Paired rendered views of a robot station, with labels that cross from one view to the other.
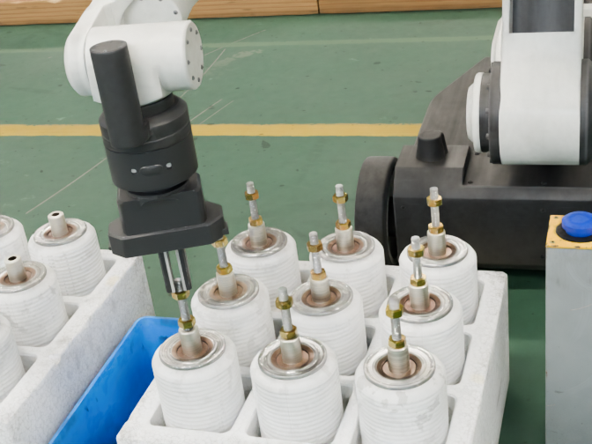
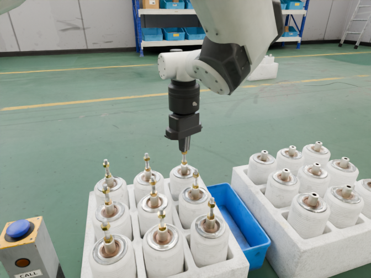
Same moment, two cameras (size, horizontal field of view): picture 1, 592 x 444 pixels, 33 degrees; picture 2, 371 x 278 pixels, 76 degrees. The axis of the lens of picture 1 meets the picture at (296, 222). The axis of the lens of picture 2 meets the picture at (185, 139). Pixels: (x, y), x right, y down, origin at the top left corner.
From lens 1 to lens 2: 1.47 m
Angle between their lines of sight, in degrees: 114
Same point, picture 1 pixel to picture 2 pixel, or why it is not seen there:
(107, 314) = (270, 220)
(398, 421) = not seen: hidden behind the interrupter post
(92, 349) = (259, 211)
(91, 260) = (292, 213)
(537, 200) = not seen: outside the picture
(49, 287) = (270, 182)
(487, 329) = (86, 255)
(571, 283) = not seen: hidden behind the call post
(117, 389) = (248, 225)
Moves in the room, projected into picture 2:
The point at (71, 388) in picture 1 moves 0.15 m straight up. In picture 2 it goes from (248, 201) to (254, 166)
